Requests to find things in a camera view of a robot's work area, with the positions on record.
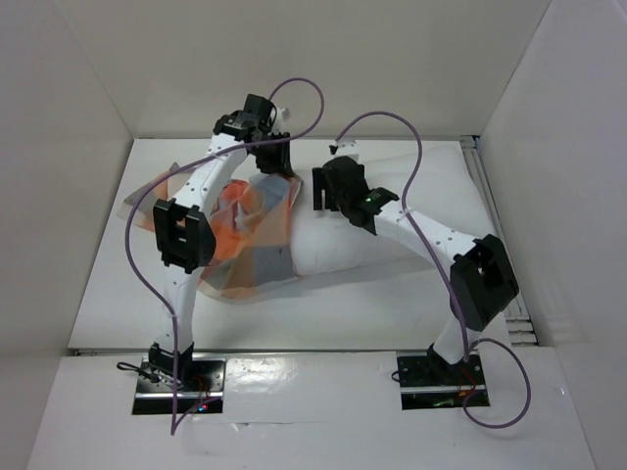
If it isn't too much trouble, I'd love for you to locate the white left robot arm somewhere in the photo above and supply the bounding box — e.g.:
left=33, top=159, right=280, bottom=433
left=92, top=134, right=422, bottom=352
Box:
left=148, top=94, right=290, bottom=391

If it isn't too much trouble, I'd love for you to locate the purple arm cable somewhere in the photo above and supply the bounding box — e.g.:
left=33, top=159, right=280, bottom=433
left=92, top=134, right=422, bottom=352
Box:
left=124, top=76, right=327, bottom=437
left=328, top=111, right=534, bottom=430

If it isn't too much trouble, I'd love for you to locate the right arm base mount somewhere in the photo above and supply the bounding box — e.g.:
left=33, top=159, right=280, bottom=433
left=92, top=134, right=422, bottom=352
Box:
left=390, top=351, right=490, bottom=410

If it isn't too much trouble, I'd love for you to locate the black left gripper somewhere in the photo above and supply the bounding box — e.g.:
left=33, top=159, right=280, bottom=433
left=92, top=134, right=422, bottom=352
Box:
left=250, top=130, right=293, bottom=179

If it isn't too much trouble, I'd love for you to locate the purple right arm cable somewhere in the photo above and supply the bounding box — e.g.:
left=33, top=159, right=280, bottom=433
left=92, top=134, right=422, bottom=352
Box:
left=328, top=111, right=534, bottom=430

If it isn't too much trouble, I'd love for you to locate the white pillow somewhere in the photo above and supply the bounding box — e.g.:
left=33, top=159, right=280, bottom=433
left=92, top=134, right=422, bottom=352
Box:
left=262, top=143, right=494, bottom=278

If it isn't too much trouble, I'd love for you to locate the aluminium rail frame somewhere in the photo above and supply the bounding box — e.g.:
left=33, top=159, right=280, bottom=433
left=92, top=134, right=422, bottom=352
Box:
left=459, top=134, right=540, bottom=347

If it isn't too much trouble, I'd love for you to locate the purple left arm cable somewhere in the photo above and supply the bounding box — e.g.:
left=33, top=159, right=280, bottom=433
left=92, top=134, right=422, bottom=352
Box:
left=124, top=76, right=327, bottom=437

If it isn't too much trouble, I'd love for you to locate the orange grey checked pillowcase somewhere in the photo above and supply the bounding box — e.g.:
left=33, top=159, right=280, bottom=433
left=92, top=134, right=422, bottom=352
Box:
left=117, top=164, right=305, bottom=305

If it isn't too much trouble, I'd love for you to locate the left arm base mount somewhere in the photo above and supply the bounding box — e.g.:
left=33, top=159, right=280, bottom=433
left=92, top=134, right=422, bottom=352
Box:
left=116, top=352, right=226, bottom=416

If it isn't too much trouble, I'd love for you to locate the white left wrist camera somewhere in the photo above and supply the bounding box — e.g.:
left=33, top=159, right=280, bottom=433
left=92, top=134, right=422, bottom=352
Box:
left=272, top=107, right=291, bottom=129

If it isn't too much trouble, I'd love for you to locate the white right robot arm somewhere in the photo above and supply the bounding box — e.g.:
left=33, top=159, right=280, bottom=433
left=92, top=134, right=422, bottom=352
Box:
left=312, top=156, right=519, bottom=384

